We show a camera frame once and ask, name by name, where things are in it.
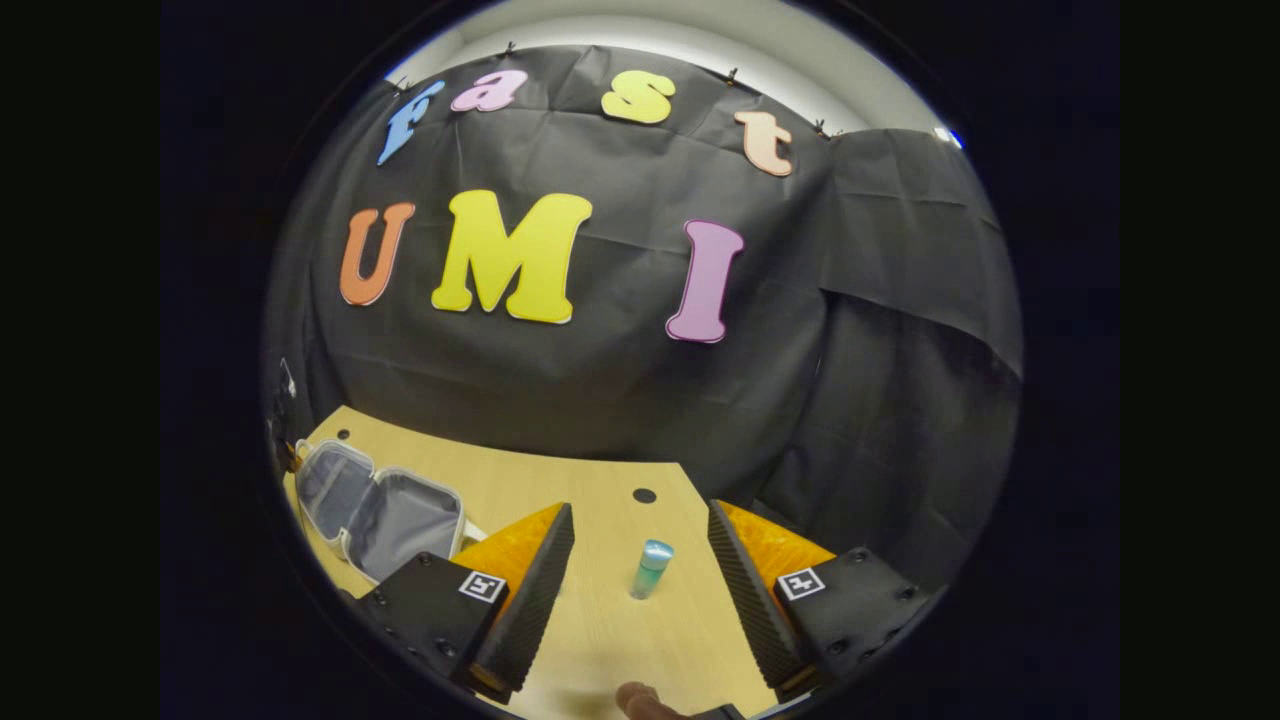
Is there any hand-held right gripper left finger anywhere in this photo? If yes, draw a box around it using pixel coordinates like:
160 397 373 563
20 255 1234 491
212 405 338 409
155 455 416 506
355 500 577 706

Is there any black backdrop cloth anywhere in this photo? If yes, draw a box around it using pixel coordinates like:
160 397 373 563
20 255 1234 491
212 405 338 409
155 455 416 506
262 42 1026 601

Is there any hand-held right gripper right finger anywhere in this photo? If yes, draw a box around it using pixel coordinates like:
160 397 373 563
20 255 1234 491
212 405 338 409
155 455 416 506
707 499 936 706

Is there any teal skin care bottle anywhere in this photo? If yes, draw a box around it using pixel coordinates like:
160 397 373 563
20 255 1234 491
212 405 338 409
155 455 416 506
628 538 676 602

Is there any white suitcase with grey lining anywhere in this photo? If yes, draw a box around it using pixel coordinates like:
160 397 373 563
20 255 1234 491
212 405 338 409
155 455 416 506
292 437 489 587

